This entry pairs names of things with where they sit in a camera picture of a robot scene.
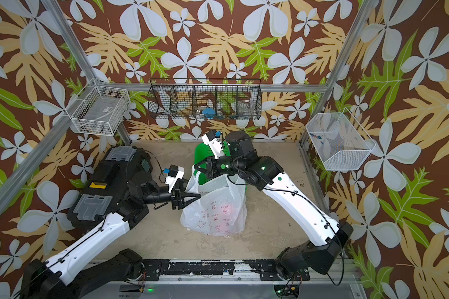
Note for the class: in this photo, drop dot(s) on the white wire basket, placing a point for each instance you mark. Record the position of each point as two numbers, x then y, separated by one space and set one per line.
340 141
98 109

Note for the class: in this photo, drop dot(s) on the white wire basket left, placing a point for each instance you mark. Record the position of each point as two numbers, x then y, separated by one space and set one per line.
98 109

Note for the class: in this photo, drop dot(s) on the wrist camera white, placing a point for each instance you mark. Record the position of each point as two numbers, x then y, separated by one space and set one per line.
213 139
172 175

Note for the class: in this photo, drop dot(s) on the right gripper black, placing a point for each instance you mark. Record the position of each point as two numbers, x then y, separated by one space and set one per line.
213 171

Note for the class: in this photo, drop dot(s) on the white plastic bag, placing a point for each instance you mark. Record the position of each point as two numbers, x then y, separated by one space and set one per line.
221 211

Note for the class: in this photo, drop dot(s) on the blue object in basket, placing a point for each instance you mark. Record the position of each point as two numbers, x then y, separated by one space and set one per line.
209 113

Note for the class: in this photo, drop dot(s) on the green plastic basket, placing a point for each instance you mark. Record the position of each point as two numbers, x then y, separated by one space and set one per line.
202 152

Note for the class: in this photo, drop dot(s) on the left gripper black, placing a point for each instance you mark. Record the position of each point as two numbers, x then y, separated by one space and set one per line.
177 197

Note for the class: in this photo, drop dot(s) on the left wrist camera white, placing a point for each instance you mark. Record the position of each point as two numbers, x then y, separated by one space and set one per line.
172 175

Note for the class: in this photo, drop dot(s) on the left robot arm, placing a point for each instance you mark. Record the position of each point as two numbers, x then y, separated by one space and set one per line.
65 275

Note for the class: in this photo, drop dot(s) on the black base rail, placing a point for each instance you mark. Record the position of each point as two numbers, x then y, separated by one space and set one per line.
267 270

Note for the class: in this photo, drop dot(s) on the white wire basket right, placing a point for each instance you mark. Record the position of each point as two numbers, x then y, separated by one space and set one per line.
340 141

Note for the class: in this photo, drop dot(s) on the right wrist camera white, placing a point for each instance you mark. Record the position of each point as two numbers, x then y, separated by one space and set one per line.
213 139

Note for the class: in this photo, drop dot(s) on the black wire basket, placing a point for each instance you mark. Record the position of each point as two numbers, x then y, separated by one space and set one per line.
230 98

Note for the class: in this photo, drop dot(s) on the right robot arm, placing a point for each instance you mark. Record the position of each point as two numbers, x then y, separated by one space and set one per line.
327 236

